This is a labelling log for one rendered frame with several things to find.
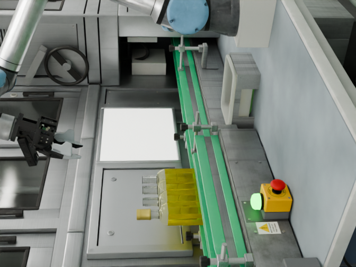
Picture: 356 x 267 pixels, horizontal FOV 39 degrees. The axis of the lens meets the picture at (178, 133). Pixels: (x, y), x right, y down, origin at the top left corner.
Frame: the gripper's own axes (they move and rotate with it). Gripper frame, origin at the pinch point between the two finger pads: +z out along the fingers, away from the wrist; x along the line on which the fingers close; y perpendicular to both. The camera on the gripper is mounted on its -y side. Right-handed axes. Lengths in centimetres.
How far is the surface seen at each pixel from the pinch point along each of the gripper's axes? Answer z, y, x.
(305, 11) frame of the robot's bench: 49, 62, 11
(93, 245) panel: 13.5, -24.6, -12.6
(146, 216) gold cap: 25.1, -7.2, -13.1
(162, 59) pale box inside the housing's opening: 40, -13, 116
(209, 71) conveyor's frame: 52, 7, 75
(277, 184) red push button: 48, 28, -28
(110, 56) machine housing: 11, -13, 99
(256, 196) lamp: 45, 22, -28
